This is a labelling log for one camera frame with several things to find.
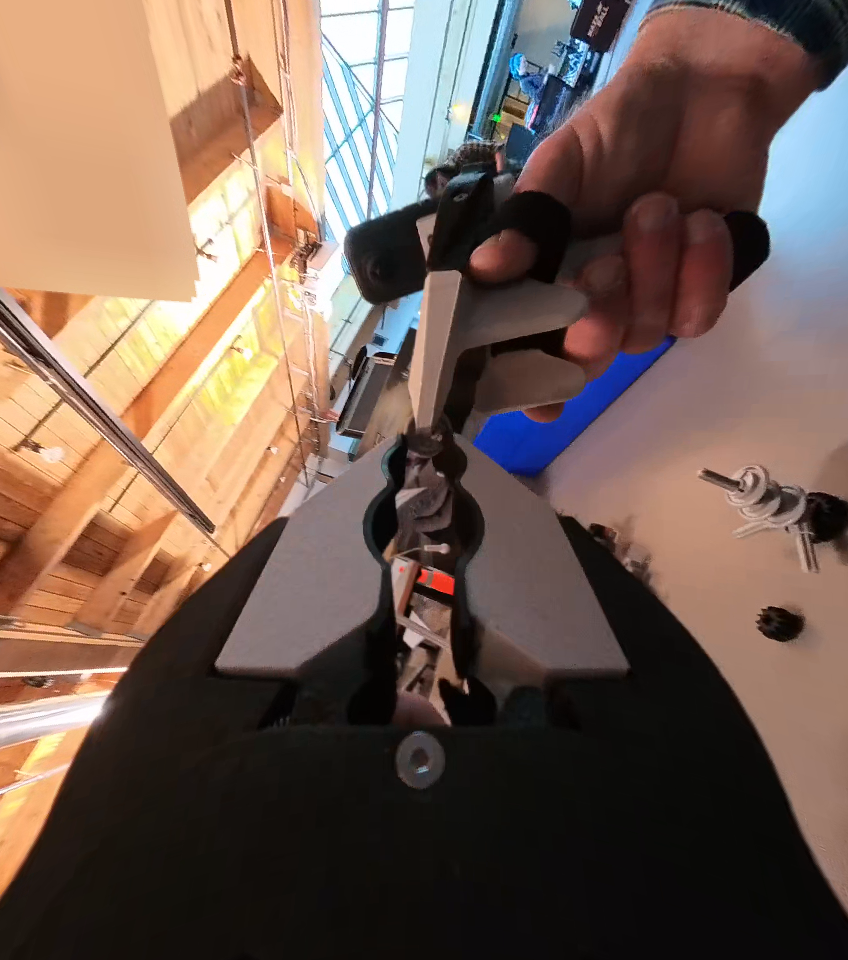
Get black ceiling rail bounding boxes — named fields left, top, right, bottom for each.
left=0, top=283, right=216, bottom=535

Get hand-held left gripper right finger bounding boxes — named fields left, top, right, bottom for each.
left=445, top=438, right=630, bottom=678

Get silver air duct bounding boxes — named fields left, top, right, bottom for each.
left=0, top=693, right=111, bottom=764

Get blue plastic bin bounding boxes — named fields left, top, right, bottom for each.
left=475, top=336, right=677, bottom=478

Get small black toy gear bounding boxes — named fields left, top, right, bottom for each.
left=757, top=605, right=806, bottom=645

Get grey wheel with black gear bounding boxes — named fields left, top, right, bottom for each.
left=403, top=429, right=457, bottom=461

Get grey toy axle with gear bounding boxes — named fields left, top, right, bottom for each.
left=697, top=466, right=848, bottom=576

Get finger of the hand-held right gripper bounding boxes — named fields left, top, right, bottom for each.
left=406, top=268, right=465, bottom=438
left=443, top=347, right=488, bottom=441

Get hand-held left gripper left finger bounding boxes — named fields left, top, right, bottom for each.
left=214, top=437, right=407, bottom=678

